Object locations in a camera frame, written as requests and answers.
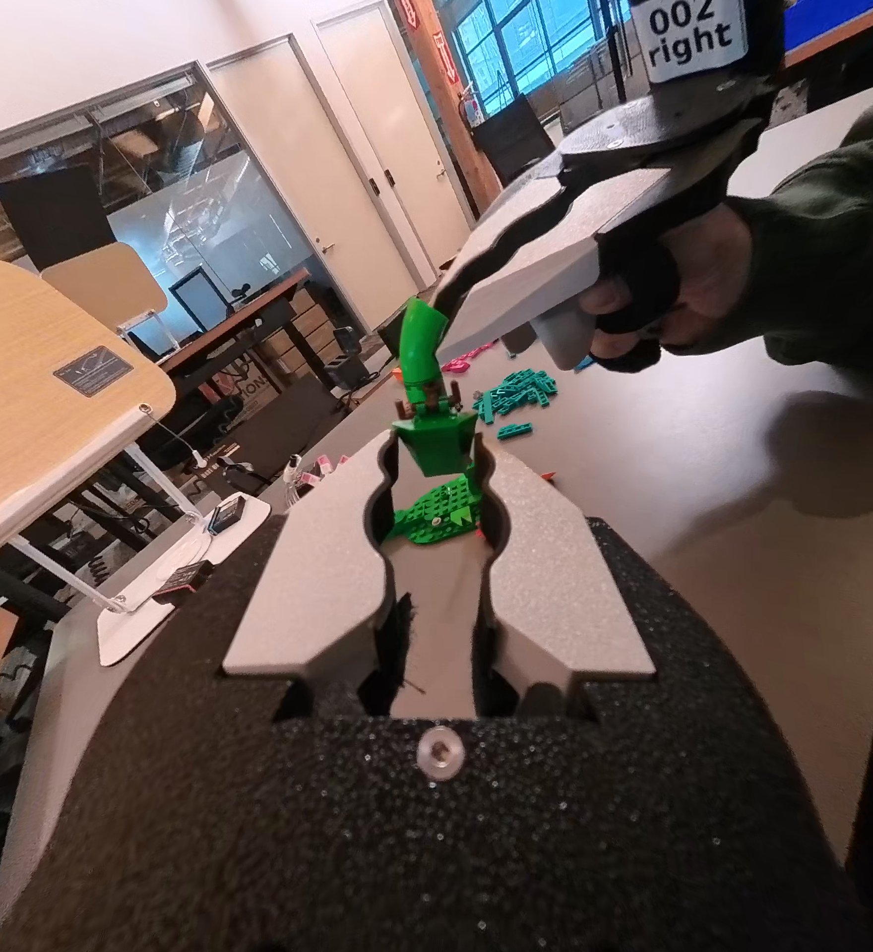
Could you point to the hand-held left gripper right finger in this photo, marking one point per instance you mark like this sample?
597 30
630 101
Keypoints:
563 580

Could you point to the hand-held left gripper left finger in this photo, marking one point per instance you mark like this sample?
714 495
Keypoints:
310 580

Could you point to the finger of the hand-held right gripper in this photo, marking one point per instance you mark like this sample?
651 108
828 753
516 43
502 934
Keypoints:
500 219
548 260

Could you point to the green curved lego tube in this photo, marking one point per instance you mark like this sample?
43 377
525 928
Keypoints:
421 342

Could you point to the green lego block brown clips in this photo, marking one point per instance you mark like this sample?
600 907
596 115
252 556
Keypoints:
433 442

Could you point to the white lego with clear stems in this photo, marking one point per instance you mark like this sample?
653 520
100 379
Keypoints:
299 480

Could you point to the pink lego flower green stem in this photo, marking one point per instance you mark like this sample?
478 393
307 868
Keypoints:
329 465

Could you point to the pile of pink lego pieces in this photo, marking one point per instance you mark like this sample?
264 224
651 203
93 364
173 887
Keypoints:
470 361

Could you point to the pile of teal lego plates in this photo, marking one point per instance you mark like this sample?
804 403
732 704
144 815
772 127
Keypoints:
515 394

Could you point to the person's right hand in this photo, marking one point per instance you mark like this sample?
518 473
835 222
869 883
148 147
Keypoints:
712 275

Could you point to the black battery with blue stripe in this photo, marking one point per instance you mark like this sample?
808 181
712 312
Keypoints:
228 515

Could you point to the red fire extinguisher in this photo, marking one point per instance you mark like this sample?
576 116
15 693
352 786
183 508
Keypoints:
474 108

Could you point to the small black box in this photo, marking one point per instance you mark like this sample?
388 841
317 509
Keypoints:
183 578

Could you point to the white door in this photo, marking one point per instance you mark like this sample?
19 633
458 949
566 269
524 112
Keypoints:
302 171
399 126

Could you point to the wooden desk with monitor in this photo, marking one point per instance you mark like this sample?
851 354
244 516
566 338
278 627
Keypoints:
258 297

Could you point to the wooden board on white stand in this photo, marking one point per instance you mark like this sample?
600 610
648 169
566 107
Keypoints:
35 387
105 286

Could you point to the green lego base plate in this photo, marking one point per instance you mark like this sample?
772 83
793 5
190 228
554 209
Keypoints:
436 517

